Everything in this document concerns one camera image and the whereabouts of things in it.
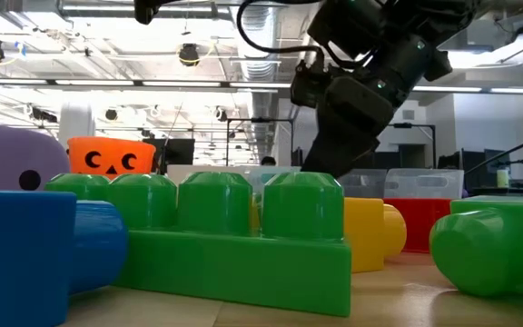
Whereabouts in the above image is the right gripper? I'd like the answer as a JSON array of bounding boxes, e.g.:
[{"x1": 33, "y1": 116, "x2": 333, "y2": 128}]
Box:
[{"x1": 301, "y1": 74, "x2": 395, "y2": 178}]

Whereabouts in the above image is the yellow plastic block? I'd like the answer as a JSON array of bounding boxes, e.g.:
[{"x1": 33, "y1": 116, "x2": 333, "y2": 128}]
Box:
[{"x1": 343, "y1": 197, "x2": 408, "y2": 274}]

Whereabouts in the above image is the red plastic block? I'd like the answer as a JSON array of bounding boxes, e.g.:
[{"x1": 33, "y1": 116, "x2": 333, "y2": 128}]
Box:
[{"x1": 382, "y1": 197, "x2": 452, "y2": 254}]

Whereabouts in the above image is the green four-stud block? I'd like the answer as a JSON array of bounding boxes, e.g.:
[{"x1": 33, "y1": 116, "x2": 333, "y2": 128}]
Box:
[{"x1": 44, "y1": 171, "x2": 352, "y2": 318}]

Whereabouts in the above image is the green two-stud block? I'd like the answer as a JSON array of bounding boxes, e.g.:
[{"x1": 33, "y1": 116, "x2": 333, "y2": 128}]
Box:
[{"x1": 429, "y1": 194, "x2": 523, "y2": 306}]

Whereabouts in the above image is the blue plastic block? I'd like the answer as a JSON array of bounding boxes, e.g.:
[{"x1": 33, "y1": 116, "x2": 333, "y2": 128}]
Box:
[{"x1": 0, "y1": 189, "x2": 129, "y2": 327}]

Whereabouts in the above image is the grey tinted plastic bin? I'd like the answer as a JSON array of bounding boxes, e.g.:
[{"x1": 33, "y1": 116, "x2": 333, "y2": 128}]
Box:
[{"x1": 337, "y1": 168, "x2": 388, "y2": 199}]

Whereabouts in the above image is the clear plastic bin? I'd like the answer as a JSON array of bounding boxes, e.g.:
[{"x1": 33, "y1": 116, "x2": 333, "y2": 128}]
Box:
[
  {"x1": 382, "y1": 168, "x2": 466, "y2": 200},
  {"x1": 242, "y1": 165, "x2": 303, "y2": 194}
]

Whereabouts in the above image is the black monitor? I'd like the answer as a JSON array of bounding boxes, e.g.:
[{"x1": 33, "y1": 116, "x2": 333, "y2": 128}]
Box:
[{"x1": 143, "y1": 138, "x2": 196, "y2": 176}]

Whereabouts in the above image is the black diagonal rod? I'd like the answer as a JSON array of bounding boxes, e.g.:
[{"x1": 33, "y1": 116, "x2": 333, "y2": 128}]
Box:
[{"x1": 464, "y1": 128, "x2": 523, "y2": 176}]

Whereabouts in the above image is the orange pumpkin bucket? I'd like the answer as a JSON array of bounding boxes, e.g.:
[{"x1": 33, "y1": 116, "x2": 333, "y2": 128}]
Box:
[{"x1": 66, "y1": 136, "x2": 157, "y2": 181}]

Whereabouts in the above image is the white pillar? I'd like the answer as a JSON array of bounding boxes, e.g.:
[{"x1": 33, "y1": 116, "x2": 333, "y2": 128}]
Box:
[{"x1": 58, "y1": 102, "x2": 96, "y2": 140}]

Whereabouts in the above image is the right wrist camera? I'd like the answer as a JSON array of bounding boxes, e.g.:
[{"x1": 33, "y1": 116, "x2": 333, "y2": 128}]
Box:
[{"x1": 290, "y1": 58, "x2": 335, "y2": 109}]

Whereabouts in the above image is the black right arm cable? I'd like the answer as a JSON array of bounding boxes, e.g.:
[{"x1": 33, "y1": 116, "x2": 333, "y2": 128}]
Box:
[{"x1": 236, "y1": 0, "x2": 331, "y2": 58}]

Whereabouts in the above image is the ceiling light rail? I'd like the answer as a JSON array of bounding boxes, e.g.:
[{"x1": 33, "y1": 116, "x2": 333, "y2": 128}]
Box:
[{"x1": 0, "y1": 77, "x2": 523, "y2": 94}]

